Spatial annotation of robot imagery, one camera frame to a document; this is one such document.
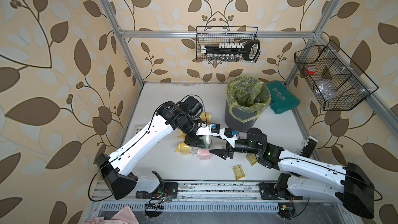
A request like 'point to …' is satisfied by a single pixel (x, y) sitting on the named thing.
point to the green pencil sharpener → (207, 140)
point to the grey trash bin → (233, 124)
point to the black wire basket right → (339, 84)
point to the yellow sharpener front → (183, 148)
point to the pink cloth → (125, 216)
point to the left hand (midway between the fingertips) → (202, 135)
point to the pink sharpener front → (204, 154)
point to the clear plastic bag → (326, 89)
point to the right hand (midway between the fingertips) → (211, 141)
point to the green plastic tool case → (283, 99)
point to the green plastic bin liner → (246, 92)
